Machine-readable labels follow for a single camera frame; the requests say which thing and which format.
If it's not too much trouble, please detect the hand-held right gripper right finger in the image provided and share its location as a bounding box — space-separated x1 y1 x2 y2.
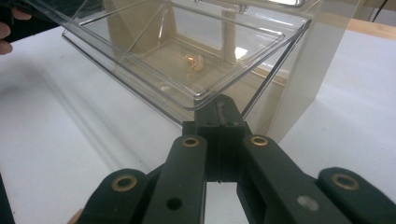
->
220 93 253 183

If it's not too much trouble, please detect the clear plastic drawer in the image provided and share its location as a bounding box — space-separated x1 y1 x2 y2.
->
22 0 313 128

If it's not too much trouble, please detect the beige drawer cabinet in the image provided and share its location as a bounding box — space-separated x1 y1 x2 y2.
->
102 0 362 143

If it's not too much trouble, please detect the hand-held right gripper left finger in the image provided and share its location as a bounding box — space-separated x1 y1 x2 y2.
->
182 93 223 183

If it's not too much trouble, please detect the wooden table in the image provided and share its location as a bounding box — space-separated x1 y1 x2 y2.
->
346 18 396 42

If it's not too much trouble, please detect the white table board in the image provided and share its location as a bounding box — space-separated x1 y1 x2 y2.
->
0 18 396 224

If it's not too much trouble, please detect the small shiny copper ornament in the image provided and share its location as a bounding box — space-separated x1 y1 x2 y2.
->
182 53 205 72

